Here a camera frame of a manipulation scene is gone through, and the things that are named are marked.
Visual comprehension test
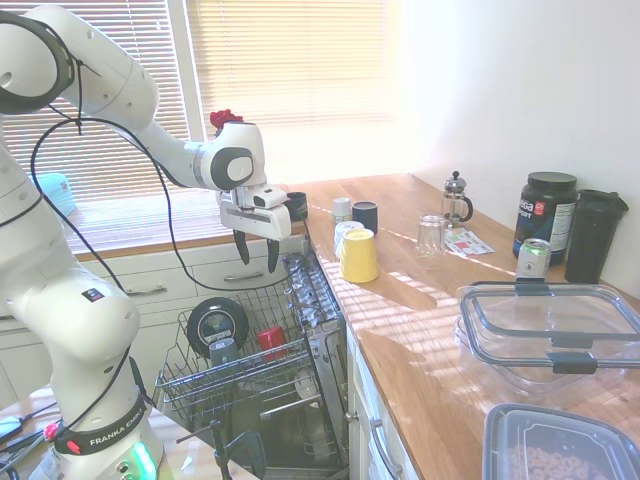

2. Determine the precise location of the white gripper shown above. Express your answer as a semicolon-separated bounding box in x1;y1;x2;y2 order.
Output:
219;185;293;274

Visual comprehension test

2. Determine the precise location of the black mug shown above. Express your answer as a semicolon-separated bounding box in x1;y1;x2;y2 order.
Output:
285;190;311;222

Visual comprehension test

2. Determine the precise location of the red mug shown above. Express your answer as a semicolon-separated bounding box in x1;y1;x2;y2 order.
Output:
256;325;291;364

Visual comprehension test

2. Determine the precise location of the dark navy mug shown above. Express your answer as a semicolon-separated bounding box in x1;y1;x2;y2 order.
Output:
351;200;378;237

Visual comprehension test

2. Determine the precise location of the black round pan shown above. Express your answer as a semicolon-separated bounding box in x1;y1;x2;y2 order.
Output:
185;296;250;359

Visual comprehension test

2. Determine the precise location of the small patterned white cup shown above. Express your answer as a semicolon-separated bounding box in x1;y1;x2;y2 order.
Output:
331;196;353;225

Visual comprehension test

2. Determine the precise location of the dishwasher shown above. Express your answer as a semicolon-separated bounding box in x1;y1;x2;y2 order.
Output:
159;234;352;479

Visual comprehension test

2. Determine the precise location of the yellow cup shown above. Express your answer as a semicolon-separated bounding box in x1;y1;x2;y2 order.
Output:
339;229;380;284

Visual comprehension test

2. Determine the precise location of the red rose bouquet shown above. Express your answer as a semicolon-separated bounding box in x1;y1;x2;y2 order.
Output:
209;108;245;137

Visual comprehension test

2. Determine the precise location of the white plate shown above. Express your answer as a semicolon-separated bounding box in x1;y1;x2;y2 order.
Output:
293;368;317;402

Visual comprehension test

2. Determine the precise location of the clear drinking glass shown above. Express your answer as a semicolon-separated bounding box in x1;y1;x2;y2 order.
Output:
415;214;448;259

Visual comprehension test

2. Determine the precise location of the wide window blind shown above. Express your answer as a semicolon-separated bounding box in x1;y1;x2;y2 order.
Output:
186;0;402;140

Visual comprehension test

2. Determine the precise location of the glass French press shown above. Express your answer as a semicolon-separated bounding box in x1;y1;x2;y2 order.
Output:
441;170;475;231

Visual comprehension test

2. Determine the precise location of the teal storage box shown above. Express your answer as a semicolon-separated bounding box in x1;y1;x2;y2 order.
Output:
36;171;79;218

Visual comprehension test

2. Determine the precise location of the printed paper leaflet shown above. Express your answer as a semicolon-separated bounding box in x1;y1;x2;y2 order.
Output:
443;226;496;259

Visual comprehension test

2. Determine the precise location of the white green drink can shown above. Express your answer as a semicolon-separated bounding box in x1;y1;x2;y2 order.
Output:
515;237;553;282

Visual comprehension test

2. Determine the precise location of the black protein powder jar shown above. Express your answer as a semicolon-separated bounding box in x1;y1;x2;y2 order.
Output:
511;171;580;267

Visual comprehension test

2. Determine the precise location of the clear plastic lidded container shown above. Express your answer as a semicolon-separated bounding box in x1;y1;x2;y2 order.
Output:
453;280;640;402

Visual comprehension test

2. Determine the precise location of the black shaker bottle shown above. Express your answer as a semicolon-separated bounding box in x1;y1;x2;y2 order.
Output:
564;188;631;285

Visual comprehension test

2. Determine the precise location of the grey lidded food container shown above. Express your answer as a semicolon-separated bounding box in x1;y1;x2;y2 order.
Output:
481;401;640;480

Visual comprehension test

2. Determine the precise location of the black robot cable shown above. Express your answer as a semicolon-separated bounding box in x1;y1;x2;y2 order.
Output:
29;49;312;297

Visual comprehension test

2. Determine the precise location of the wire dish rack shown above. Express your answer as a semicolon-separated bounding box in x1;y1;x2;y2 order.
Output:
154;276;347;427

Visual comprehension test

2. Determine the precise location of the metal cabinet handle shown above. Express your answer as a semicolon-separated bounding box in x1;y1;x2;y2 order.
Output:
369;418;404;479

